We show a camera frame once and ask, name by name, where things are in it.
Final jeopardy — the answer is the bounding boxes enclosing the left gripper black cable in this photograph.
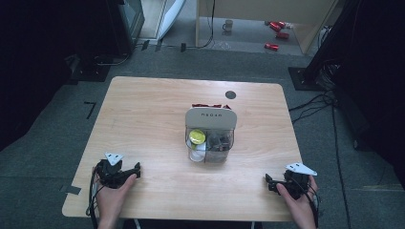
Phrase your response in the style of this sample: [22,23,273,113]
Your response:
[85,167,100,229]

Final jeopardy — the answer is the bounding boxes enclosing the yellow-lidded white cup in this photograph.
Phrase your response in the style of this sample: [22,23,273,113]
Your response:
[187,128,208,162]

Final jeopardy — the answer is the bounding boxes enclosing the red foil packet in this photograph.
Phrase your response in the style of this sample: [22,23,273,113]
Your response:
[191,103,232,111]

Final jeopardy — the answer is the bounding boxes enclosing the black stand base with cable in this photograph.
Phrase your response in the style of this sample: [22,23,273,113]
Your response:
[65,52,133,84]

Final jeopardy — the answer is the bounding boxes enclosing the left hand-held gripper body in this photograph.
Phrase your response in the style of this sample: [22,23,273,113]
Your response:
[95,152,134,190]

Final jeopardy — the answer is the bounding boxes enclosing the clear storage box white lid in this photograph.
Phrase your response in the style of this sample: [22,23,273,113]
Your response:
[184,106,238,164]

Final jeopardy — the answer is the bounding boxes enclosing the black floor cables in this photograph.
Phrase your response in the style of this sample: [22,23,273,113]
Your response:
[288,60,352,229]

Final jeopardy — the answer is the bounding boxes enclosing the black tape corner mark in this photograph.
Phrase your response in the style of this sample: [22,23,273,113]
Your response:
[83,101,97,120]

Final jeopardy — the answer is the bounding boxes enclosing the dark tape strip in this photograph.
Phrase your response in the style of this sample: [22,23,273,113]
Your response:
[59,184,82,196]

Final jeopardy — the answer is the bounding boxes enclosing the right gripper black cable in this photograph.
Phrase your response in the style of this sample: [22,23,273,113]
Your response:
[299,177,322,229]

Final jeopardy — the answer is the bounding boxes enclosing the black hanging cable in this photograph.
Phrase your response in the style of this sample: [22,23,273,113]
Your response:
[182,0,217,51]

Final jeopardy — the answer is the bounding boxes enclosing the person's left hand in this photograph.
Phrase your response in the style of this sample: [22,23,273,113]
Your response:
[94,173,138,221]

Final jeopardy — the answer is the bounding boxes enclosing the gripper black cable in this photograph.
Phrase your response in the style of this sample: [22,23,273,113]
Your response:
[299,177,322,229]
[85,167,100,229]

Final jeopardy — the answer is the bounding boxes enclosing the person's right hand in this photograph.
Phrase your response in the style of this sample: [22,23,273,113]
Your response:
[275,176,320,223]

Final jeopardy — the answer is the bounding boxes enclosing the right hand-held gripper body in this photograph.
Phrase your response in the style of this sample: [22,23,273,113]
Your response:
[276,162,318,201]

